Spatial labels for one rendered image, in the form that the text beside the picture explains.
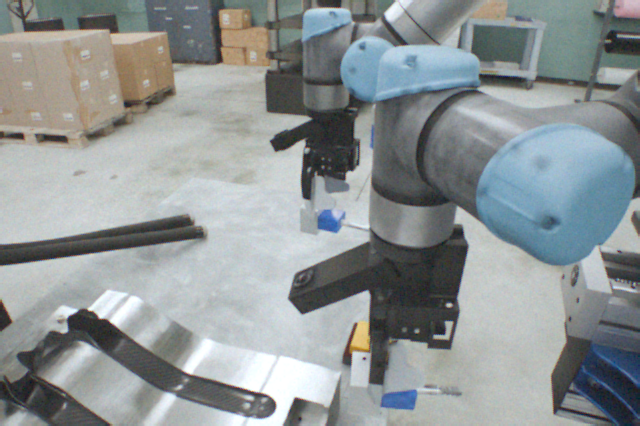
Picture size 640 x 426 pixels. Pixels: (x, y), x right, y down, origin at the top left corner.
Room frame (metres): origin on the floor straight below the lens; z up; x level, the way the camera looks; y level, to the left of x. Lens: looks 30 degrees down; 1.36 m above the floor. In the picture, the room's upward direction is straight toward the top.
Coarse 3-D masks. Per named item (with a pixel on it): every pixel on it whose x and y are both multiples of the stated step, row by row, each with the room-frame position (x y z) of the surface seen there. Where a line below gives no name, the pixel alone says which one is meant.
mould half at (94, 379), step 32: (128, 320) 0.43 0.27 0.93; (160, 320) 0.45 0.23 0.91; (64, 352) 0.36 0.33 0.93; (96, 352) 0.37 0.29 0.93; (160, 352) 0.40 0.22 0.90; (192, 352) 0.41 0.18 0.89; (224, 352) 0.42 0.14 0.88; (256, 352) 0.41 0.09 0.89; (64, 384) 0.32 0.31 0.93; (96, 384) 0.33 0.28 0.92; (128, 384) 0.34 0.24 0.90; (256, 384) 0.36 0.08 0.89; (288, 384) 0.36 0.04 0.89; (320, 384) 0.36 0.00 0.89; (0, 416) 0.26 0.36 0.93; (32, 416) 0.27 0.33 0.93; (128, 416) 0.30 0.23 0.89; (160, 416) 0.31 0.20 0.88; (192, 416) 0.31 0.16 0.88; (224, 416) 0.31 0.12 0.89
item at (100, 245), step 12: (180, 228) 0.81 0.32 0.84; (192, 228) 0.82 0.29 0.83; (204, 228) 0.83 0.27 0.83; (84, 240) 0.69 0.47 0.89; (96, 240) 0.70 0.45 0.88; (108, 240) 0.71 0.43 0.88; (120, 240) 0.72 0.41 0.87; (132, 240) 0.73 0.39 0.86; (144, 240) 0.74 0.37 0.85; (156, 240) 0.76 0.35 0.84; (168, 240) 0.78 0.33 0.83; (180, 240) 0.79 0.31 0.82; (36, 252) 0.62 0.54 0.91; (48, 252) 0.63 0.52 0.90; (60, 252) 0.64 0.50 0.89; (72, 252) 0.66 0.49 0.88; (84, 252) 0.67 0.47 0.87; (96, 252) 0.69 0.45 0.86
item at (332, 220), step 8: (304, 208) 0.70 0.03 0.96; (304, 216) 0.70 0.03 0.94; (320, 216) 0.69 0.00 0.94; (328, 216) 0.69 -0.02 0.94; (336, 216) 0.69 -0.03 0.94; (344, 216) 0.71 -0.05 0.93; (304, 224) 0.70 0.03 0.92; (312, 224) 0.69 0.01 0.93; (320, 224) 0.69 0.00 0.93; (328, 224) 0.68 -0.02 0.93; (336, 224) 0.68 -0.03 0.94; (344, 224) 0.69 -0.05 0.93; (352, 224) 0.68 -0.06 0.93; (360, 224) 0.68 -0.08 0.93; (304, 232) 0.70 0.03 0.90; (312, 232) 0.69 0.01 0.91; (336, 232) 0.68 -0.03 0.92
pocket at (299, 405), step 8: (296, 400) 0.34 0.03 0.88; (304, 400) 0.34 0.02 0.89; (296, 408) 0.34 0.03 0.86; (304, 408) 0.34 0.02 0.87; (312, 408) 0.33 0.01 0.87; (320, 408) 0.33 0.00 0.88; (288, 416) 0.32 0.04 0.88; (296, 416) 0.33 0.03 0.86; (304, 416) 0.33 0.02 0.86; (312, 416) 0.33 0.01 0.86; (320, 416) 0.33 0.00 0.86; (288, 424) 0.31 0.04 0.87; (296, 424) 0.32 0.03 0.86; (304, 424) 0.32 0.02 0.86; (312, 424) 0.32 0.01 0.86; (320, 424) 0.31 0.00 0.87
